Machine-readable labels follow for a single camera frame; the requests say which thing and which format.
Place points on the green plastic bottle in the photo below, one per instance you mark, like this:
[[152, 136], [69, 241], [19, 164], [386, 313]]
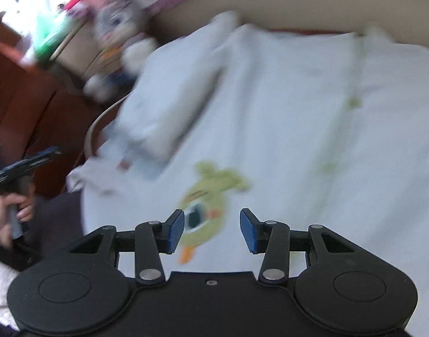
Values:
[[51, 30]]

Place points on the brown wooden bed frame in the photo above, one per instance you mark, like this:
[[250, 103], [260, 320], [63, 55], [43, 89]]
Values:
[[37, 111]]

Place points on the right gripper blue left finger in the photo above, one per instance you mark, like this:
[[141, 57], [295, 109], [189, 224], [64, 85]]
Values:
[[150, 240]]

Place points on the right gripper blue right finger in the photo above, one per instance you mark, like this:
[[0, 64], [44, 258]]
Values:
[[272, 239]]

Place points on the person's left hand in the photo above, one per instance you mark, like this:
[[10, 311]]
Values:
[[14, 208]]

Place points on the dark brown knitted clothing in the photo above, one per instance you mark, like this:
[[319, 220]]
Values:
[[52, 224]]

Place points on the grey rabbit plush toy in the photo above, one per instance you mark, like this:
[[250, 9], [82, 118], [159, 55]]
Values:
[[120, 30]]

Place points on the white cartoon embroidered garment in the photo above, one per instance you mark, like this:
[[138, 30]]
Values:
[[323, 129]]

